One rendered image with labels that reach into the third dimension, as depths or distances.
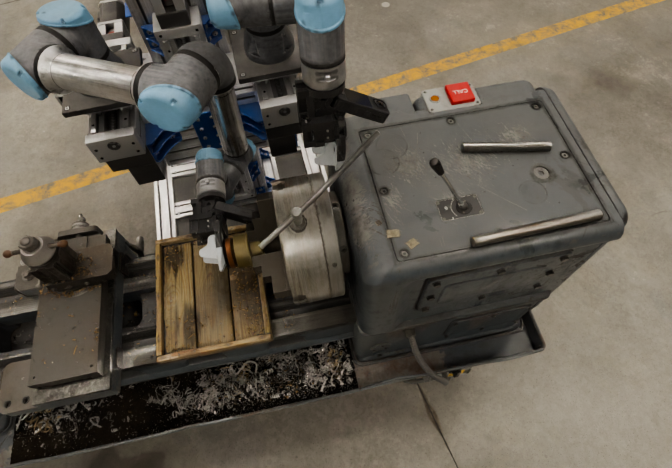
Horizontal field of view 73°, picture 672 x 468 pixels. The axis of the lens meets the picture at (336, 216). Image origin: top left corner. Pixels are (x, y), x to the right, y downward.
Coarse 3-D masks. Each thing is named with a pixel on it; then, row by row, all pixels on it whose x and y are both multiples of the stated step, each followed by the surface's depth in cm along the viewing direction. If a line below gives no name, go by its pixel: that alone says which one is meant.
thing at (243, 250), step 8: (224, 240) 111; (232, 240) 111; (240, 240) 110; (224, 248) 110; (232, 248) 110; (240, 248) 109; (248, 248) 109; (256, 248) 110; (224, 256) 109; (232, 256) 110; (240, 256) 109; (248, 256) 109; (232, 264) 110; (240, 264) 110; (248, 264) 111
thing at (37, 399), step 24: (120, 240) 136; (120, 264) 132; (24, 288) 128; (120, 288) 130; (120, 312) 127; (120, 336) 124; (24, 360) 118; (120, 360) 120; (0, 384) 116; (24, 384) 115; (72, 384) 113; (96, 384) 113; (120, 384) 118; (0, 408) 113; (24, 408) 113; (48, 408) 115
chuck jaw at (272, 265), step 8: (256, 256) 110; (264, 256) 110; (272, 256) 110; (280, 256) 110; (256, 264) 109; (264, 264) 109; (272, 264) 109; (280, 264) 109; (256, 272) 111; (264, 272) 108; (272, 272) 108; (280, 272) 108; (264, 280) 109; (272, 280) 107; (280, 280) 107; (280, 288) 106; (288, 288) 106; (280, 296) 108; (304, 296) 107
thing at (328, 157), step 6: (330, 144) 87; (324, 150) 88; (330, 150) 88; (336, 150) 87; (318, 156) 89; (324, 156) 89; (330, 156) 89; (336, 156) 89; (318, 162) 90; (324, 162) 90; (330, 162) 91; (336, 162) 90; (342, 162) 90; (336, 168) 92
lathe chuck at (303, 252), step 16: (304, 176) 110; (272, 192) 104; (288, 192) 103; (304, 192) 103; (288, 208) 101; (288, 240) 99; (304, 240) 99; (320, 240) 99; (288, 256) 99; (304, 256) 99; (320, 256) 100; (288, 272) 100; (304, 272) 100; (320, 272) 101; (304, 288) 103; (320, 288) 104
